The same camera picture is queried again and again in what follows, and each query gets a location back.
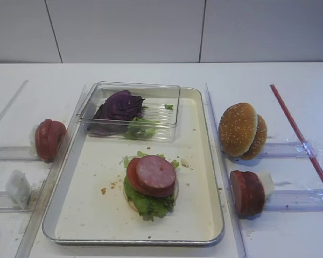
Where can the green lettuce in container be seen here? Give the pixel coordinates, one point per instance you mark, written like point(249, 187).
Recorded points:
point(140, 128)

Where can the purple cabbage wedge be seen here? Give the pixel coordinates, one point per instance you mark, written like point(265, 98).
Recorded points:
point(121, 105)

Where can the clear strip far left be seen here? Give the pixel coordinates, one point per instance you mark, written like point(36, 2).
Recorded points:
point(13, 99)

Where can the clear rail upper right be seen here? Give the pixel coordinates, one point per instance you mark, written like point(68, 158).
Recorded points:
point(284, 150)

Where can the clear plastic container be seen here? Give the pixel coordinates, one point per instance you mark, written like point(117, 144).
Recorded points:
point(156, 96)

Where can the small lettuce scrap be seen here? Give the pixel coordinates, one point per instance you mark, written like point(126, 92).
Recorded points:
point(168, 106)

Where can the sesame bun half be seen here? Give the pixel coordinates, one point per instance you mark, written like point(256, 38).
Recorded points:
point(237, 128)
point(259, 140)

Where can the red plastic strip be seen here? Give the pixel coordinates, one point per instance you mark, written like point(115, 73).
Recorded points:
point(297, 131)

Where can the rear tomato slice left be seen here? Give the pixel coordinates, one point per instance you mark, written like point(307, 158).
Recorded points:
point(41, 140)

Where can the red tomato slice on stack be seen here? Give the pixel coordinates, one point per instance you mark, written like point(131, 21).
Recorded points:
point(132, 176)

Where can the rear right meat slice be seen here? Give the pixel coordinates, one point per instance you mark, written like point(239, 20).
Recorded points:
point(255, 193)

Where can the clear rail lower left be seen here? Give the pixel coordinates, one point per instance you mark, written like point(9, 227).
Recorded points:
point(8, 206)

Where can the front sesame bun half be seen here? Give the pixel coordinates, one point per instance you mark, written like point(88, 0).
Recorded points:
point(237, 128)

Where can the rear sesame bun half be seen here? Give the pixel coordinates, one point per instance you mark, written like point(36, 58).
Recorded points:
point(259, 140)

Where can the front right meat slice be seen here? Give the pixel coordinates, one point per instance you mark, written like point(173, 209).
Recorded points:
point(240, 192)

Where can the bottom bread slice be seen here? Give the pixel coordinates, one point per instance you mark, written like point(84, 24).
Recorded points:
point(148, 206)

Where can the clear rail lower right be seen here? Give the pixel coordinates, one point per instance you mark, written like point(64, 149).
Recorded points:
point(295, 201)

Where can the white pusher block lower right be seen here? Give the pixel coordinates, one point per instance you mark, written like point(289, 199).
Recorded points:
point(267, 183)

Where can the clear long rail left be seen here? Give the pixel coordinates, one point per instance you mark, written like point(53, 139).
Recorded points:
point(46, 190)

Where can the metal baking tray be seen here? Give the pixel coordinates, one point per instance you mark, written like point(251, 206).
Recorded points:
point(88, 205)

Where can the pink meat patty slice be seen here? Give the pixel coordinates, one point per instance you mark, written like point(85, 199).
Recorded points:
point(156, 176)

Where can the green lettuce leaf on stack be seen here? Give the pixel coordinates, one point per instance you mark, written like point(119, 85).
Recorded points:
point(150, 185)

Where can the clear long rail right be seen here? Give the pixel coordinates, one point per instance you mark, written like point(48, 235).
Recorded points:
point(225, 178)

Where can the white pusher block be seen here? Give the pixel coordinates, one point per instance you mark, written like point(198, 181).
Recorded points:
point(18, 189)
point(267, 183)

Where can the white pusher block left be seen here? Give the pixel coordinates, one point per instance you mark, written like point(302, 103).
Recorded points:
point(18, 189)

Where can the clear long rail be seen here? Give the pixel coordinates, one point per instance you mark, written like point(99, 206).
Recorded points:
point(46, 190)
point(225, 178)

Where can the clear rail upper left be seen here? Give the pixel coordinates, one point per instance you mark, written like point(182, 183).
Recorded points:
point(18, 153)

